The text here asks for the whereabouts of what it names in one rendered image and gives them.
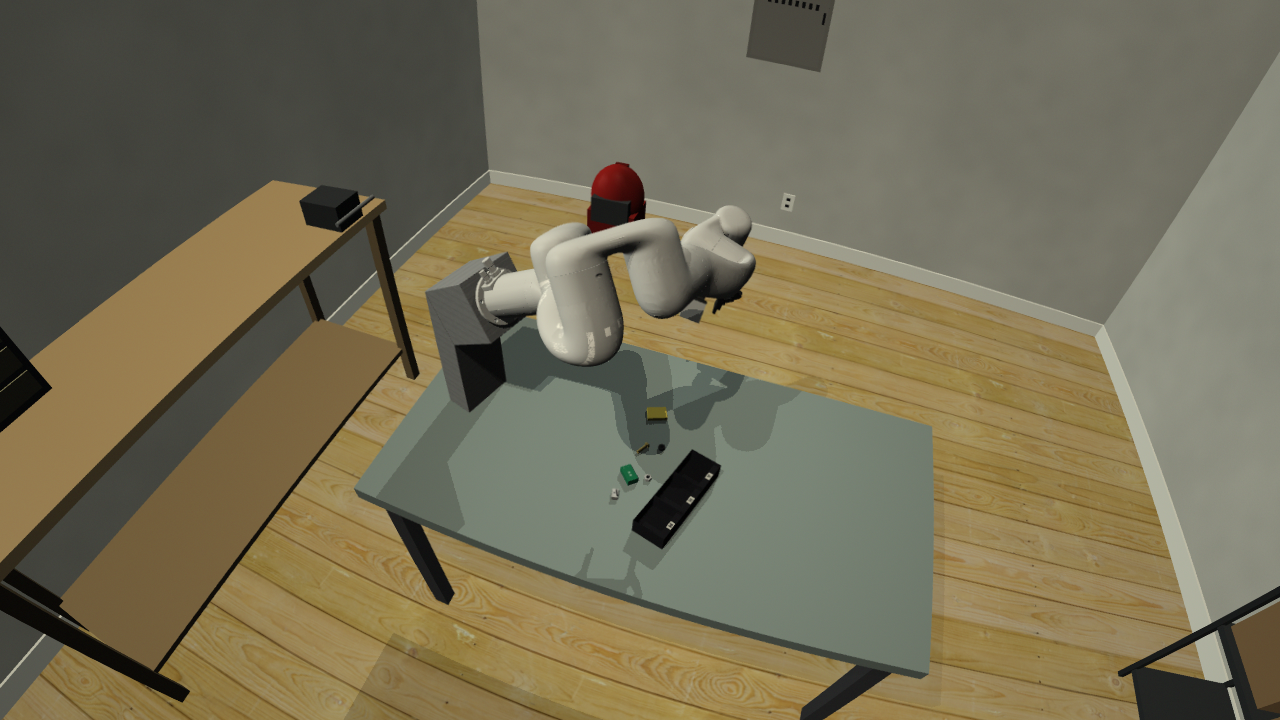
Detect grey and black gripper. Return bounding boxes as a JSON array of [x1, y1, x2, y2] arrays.
[[712, 291, 742, 314]]

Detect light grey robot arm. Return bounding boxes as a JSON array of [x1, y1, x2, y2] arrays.
[[476, 205, 756, 366]]

